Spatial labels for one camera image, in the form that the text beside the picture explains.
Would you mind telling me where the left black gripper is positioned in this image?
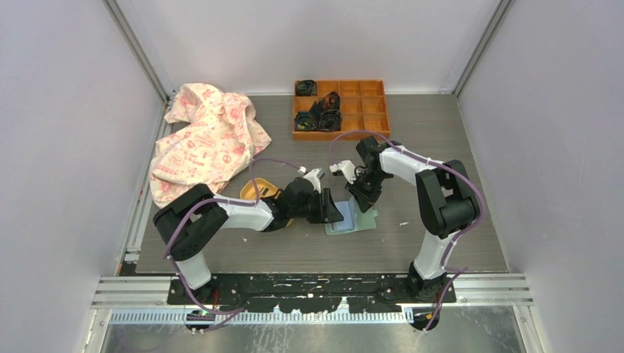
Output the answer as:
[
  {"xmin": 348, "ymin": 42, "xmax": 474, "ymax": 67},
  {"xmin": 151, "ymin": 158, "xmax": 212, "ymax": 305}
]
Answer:
[{"xmin": 289, "ymin": 188, "xmax": 344, "ymax": 224}]

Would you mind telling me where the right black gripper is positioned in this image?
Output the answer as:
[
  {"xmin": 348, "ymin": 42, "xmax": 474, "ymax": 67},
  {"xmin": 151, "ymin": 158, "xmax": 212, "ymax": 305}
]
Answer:
[{"xmin": 345, "ymin": 169, "xmax": 388, "ymax": 213}]

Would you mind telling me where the light green card holder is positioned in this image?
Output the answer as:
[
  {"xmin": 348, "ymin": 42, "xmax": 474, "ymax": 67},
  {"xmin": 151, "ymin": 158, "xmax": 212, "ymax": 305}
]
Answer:
[{"xmin": 325, "ymin": 197, "xmax": 379, "ymax": 235}]

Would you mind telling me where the yellow oval tray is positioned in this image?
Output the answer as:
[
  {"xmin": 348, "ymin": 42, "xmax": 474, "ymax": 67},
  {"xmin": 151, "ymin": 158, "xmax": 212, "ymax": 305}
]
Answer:
[{"xmin": 239, "ymin": 178, "xmax": 294, "ymax": 232}]

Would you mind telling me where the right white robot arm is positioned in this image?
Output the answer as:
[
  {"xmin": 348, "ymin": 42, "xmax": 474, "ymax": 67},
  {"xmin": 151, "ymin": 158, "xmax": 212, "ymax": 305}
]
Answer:
[{"xmin": 345, "ymin": 136, "xmax": 481, "ymax": 302}]

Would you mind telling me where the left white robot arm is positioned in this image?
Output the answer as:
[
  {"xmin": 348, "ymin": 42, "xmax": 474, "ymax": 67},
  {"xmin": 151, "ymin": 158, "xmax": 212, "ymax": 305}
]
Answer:
[{"xmin": 153, "ymin": 177, "xmax": 344, "ymax": 304}]

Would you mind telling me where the dark rolled sock bottom-middle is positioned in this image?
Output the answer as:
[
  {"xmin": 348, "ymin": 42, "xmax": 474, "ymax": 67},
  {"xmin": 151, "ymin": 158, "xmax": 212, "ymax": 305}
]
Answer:
[{"xmin": 317, "ymin": 109, "xmax": 342, "ymax": 132}]

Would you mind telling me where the dark rolled sock bottom-left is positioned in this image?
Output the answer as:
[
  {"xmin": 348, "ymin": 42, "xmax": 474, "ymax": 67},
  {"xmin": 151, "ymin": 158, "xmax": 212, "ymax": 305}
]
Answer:
[{"xmin": 294, "ymin": 111, "xmax": 316, "ymax": 132}]

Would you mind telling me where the orange compartment organizer box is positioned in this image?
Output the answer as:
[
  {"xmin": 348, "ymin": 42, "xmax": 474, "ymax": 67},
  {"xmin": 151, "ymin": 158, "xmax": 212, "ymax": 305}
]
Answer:
[{"xmin": 291, "ymin": 79, "xmax": 391, "ymax": 141}]

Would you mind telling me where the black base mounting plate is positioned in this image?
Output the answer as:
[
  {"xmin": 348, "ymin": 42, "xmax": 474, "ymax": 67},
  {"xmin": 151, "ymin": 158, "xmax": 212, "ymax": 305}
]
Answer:
[{"xmin": 194, "ymin": 273, "xmax": 456, "ymax": 314}]

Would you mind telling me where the dark rolled sock middle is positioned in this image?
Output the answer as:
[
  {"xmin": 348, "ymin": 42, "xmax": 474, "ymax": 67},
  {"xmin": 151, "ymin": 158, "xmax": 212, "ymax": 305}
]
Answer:
[{"xmin": 308, "ymin": 91, "xmax": 341, "ymax": 117}]

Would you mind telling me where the dark rolled sock top-left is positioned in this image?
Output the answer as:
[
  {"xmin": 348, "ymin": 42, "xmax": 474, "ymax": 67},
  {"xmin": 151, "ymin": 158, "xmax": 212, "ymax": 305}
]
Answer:
[{"xmin": 294, "ymin": 79, "xmax": 317, "ymax": 96}]

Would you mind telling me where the pink patterned cloth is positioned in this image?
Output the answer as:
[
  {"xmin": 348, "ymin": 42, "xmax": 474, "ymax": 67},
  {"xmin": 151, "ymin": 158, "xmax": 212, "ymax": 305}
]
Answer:
[{"xmin": 149, "ymin": 83, "xmax": 272, "ymax": 208}]

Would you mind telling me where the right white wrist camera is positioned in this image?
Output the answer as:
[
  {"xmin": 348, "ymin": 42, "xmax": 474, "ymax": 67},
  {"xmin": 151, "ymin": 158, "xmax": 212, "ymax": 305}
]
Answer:
[{"xmin": 330, "ymin": 160, "xmax": 357, "ymax": 184}]

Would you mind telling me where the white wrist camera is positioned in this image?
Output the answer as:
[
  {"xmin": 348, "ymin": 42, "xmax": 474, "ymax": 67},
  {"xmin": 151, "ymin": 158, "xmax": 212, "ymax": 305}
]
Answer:
[
  {"xmin": 302, "ymin": 168, "xmax": 325, "ymax": 193},
  {"xmin": 330, "ymin": 160, "xmax": 357, "ymax": 184}
]

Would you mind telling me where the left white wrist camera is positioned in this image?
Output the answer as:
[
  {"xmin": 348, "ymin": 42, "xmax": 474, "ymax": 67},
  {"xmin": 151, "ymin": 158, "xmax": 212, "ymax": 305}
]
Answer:
[{"xmin": 302, "ymin": 168, "xmax": 325, "ymax": 193}]

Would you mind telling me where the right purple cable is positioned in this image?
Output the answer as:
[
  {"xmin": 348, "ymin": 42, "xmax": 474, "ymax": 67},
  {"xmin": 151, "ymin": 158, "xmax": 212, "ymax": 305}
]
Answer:
[{"xmin": 328, "ymin": 129, "xmax": 489, "ymax": 334}]

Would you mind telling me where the purple cable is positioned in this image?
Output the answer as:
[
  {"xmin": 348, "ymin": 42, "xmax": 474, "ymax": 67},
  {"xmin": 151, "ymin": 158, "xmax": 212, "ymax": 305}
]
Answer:
[
  {"xmin": 328, "ymin": 129, "xmax": 489, "ymax": 334},
  {"xmin": 163, "ymin": 157, "xmax": 305, "ymax": 334}
]

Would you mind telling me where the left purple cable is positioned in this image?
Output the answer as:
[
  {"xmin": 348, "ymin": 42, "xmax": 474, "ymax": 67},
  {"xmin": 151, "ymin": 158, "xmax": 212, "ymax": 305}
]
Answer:
[{"xmin": 163, "ymin": 157, "xmax": 305, "ymax": 334}]

